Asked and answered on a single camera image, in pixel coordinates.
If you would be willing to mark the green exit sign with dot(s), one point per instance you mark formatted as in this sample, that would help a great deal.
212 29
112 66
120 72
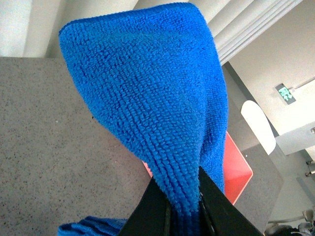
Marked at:
285 94

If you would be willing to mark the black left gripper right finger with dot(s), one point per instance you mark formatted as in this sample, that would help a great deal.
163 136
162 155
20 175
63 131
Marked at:
218 216

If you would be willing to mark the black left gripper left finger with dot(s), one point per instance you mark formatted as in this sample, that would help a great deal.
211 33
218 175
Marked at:
152 216

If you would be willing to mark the blue microfiber cloth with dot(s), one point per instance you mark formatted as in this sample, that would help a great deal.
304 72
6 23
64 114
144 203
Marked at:
152 77

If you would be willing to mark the red square tray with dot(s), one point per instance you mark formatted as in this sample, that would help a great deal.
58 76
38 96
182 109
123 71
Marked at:
236 169

